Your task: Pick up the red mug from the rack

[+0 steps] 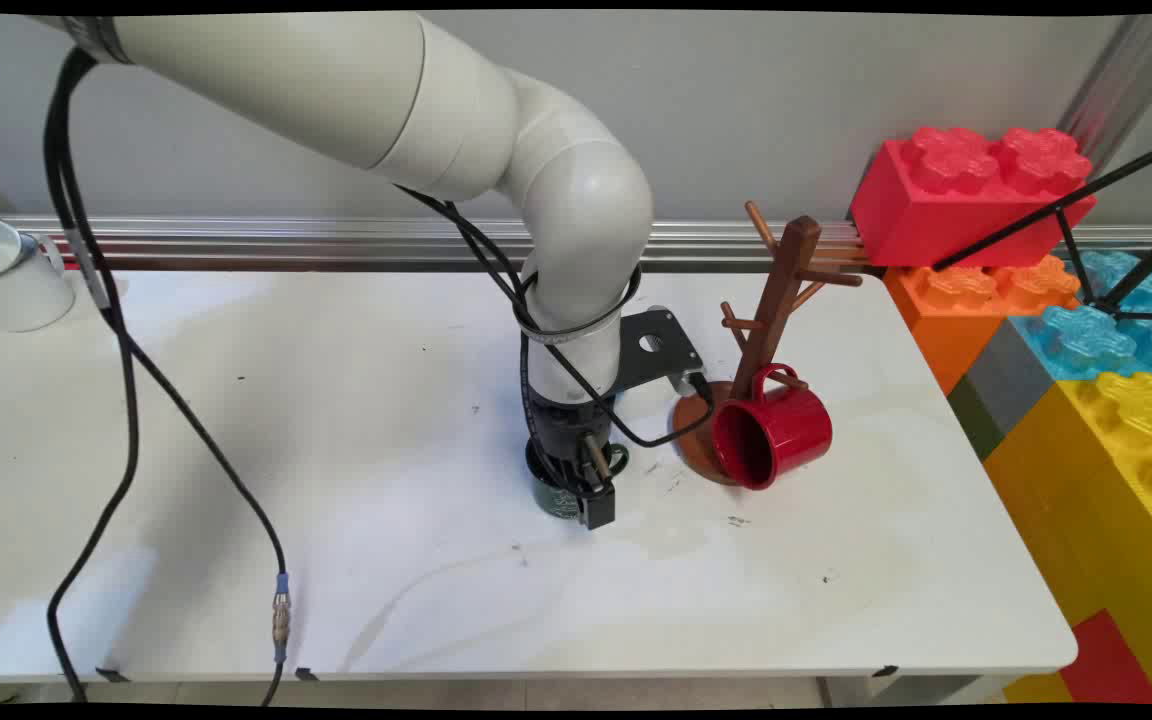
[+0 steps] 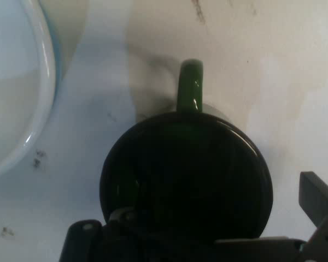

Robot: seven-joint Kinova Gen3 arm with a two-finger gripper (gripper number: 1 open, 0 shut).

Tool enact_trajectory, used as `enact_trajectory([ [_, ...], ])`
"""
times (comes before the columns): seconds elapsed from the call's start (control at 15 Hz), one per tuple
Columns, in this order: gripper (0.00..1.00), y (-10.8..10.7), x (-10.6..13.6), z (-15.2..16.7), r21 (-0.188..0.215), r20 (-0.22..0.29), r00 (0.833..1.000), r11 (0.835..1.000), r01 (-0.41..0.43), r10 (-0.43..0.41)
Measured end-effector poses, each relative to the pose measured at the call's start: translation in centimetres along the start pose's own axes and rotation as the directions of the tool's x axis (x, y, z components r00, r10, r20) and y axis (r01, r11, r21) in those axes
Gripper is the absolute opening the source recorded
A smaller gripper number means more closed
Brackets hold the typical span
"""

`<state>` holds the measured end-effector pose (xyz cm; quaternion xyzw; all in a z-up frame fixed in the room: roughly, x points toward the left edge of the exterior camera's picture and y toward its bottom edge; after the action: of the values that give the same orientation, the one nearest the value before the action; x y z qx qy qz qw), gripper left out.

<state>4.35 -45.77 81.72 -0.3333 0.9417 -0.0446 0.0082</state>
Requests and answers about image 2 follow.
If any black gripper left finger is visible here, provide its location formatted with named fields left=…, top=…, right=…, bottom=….
left=58, top=206, right=159, bottom=262

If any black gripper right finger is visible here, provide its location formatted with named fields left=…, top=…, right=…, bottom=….
left=298, top=171, right=328, bottom=262

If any dark green ceramic mug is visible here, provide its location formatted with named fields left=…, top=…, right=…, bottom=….
left=99, top=58, right=274, bottom=241

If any white ceramic bowl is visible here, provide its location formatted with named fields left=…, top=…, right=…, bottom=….
left=0, top=0, right=63, bottom=181

